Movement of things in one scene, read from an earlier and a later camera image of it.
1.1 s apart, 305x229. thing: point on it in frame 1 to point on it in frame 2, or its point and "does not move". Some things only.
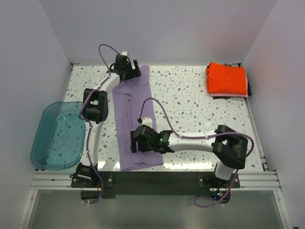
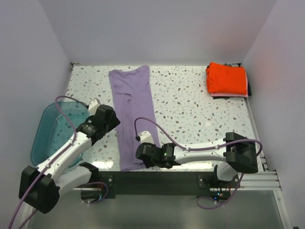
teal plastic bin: [58, 137] does not move
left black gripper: [135, 72] to [114, 122]
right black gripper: [133, 147] to [148, 164]
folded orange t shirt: [223, 79] does not move
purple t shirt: [133, 100] does not move
